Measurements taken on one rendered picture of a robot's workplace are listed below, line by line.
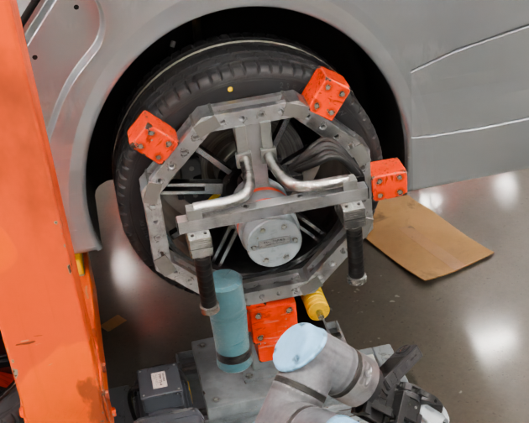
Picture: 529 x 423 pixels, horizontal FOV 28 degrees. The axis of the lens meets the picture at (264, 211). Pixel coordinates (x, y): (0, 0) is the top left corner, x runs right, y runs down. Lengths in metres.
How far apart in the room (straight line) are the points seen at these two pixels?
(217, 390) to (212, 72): 0.95
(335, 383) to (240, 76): 0.91
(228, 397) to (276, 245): 0.67
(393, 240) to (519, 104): 1.25
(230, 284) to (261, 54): 0.54
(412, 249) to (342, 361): 2.09
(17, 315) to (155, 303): 1.62
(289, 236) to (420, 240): 1.52
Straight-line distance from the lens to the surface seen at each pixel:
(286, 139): 2.67
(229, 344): 2.54
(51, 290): 2.05
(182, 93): 2.41
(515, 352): 3.38
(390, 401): 1.84
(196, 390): 3.07
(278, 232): 2.35
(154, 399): 2.66
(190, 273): 2.55
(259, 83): 2.43
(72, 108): 2.44
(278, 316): 2.66
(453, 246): 3.81
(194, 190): 2.55
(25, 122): 1.87
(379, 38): 2.50
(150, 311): 3.64
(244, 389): 2.93
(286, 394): 1.70
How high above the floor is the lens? 2.18
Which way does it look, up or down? 32 degrees down
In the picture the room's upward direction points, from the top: 6 degrees counter-clockwise
